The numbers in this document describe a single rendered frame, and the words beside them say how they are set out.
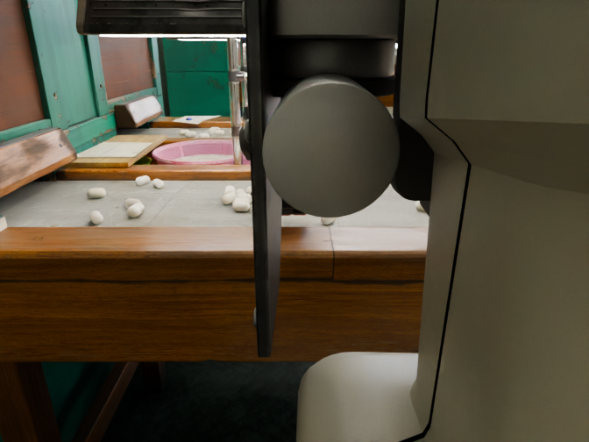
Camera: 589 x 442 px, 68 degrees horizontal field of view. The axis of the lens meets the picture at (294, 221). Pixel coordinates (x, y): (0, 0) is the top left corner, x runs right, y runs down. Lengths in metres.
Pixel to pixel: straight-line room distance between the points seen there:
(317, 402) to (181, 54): 3.51
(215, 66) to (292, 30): 3.40
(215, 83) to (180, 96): 0.29
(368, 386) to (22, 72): 0.98
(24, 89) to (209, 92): 2.62
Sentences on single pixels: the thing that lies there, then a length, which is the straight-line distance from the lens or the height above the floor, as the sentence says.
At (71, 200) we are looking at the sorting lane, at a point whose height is 0.74.
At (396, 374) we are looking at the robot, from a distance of 0.20.
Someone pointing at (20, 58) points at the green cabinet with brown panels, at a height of 1.00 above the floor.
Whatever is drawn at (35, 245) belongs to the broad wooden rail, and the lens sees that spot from 0.71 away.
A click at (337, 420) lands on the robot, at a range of 0.17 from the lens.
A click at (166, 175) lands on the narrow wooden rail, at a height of 0.75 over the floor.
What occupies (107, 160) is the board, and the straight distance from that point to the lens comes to 1.11.
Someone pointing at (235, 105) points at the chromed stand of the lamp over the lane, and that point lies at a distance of 1.03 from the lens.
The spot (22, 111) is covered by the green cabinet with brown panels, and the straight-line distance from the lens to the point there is 1.06.
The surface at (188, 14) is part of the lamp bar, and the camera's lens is 0.85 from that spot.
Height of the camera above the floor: 1.02
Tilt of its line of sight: 22 degrees down
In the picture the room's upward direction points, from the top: straight up
